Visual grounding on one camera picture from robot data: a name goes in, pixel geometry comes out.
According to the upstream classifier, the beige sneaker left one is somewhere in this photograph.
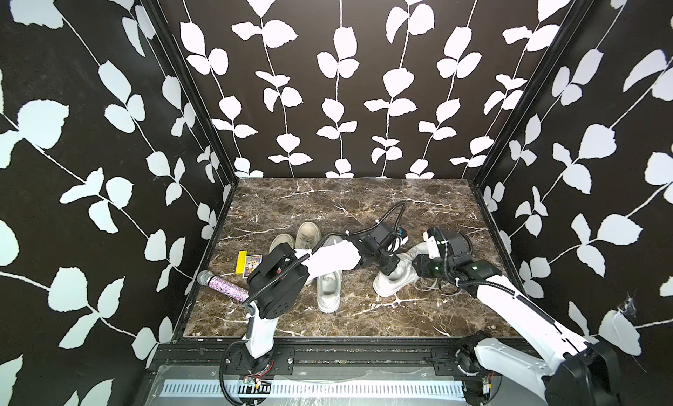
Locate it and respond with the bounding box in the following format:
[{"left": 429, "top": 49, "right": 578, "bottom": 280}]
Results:
[{"left": 268, "top": 234, "right": 295, "bottom": 254}]

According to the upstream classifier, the yellow small box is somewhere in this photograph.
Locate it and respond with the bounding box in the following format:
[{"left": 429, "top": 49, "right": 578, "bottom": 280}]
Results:
[{"left": 235, "top": 251, "right": 247, "bottom": 275}]

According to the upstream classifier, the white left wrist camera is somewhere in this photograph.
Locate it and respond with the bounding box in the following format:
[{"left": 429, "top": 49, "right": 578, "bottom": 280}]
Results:
[{"left": 396, "top": 227, "right": 408, "bottom": 246}]

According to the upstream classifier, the beige sneaker one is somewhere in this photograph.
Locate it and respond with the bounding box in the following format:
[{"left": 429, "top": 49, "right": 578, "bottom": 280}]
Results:
[
  {"left": 268, "top": 234, "right": 295, "bottom": 254},
  {"left": 294, "top": 221, "right": 322, "bottom": 250}
]

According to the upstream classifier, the white sneaker one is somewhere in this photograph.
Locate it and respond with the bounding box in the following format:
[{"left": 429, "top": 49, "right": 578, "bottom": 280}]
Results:
[
  {"left": 373, "top": 242, "right": 429, "bottom": 297},
  {"left": 317, "top": 271, "right": 342, "bottom": 313}
]

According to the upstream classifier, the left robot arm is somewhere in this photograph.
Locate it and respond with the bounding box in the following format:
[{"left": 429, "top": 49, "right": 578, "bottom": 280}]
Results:
[{"left": 198, "top": 202, "right": 408, "bottom": 362}]

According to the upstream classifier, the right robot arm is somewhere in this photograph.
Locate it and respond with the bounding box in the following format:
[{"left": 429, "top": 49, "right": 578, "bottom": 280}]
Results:
[{"left": 408, "top": 227, "right": 623, "bottom": 405}]

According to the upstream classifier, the small printed card pack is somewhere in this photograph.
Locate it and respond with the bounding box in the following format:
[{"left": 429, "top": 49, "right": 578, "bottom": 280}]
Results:
[{"left": 243, "top": 255, "right": 263, "bottom": 278}]

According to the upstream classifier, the beige sneaker right one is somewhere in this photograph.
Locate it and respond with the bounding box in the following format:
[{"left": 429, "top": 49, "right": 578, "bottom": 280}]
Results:
[{"left": 294, "top": 221, "right": 322, "bottom": 250}]

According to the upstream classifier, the white slotted cable duct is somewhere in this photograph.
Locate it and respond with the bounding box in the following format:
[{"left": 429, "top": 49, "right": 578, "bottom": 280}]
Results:
[{"left": 159, "top": 379, "right": 465, "bottom": 402}]

